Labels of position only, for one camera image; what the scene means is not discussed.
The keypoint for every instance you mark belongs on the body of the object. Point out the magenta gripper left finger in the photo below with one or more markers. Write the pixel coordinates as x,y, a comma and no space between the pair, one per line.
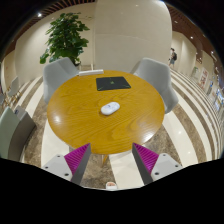
72,166

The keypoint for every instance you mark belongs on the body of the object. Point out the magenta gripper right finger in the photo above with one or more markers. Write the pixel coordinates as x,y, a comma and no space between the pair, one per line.
153,166

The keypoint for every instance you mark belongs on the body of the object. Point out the white computer mouse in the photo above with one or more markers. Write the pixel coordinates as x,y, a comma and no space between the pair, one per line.
110,108

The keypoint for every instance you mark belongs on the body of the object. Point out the black mouse pad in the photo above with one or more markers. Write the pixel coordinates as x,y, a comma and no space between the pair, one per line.
111,83

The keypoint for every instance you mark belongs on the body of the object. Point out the round wooden table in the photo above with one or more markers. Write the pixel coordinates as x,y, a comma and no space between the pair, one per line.
74,113

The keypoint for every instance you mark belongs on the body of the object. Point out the grey chair far left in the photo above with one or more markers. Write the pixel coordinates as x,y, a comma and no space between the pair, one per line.
16,127

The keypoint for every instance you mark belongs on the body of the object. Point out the grey chair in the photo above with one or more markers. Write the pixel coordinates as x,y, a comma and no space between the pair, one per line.
55,74
16,127

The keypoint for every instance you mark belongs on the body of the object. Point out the chair at left edge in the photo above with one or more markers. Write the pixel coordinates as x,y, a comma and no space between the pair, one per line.
13,93

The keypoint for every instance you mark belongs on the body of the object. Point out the white chair behind table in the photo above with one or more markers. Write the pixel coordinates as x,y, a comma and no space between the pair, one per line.
91,72

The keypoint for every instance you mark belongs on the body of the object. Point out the person with backpack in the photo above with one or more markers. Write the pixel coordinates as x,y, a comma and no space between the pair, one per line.
173,57

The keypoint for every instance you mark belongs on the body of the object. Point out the green potted plant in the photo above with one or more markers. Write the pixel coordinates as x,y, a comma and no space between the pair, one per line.
65,39

